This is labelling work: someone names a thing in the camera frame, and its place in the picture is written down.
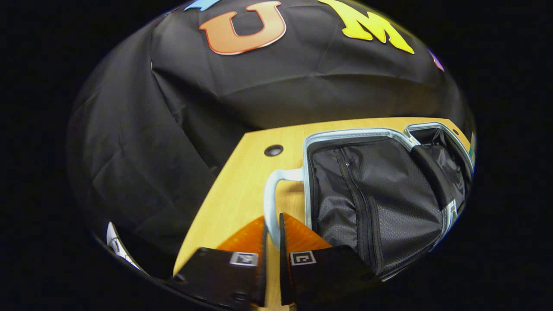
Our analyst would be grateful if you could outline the black backdrop cloth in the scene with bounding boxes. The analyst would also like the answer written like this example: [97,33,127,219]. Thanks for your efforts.
[67,0,476,277]

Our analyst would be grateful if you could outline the light blue suitcase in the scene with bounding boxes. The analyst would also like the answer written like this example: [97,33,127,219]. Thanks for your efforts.
[264,122,476,281]

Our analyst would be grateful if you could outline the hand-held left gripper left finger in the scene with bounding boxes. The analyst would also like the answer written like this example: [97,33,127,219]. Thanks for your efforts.
[166,216,268,309]

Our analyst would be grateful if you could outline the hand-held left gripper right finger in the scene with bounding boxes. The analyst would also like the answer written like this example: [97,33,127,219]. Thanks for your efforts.
[279,213,381,306]

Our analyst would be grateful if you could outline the computer monitor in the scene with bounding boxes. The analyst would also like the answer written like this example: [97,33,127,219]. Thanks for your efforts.
[106,222,145,273]

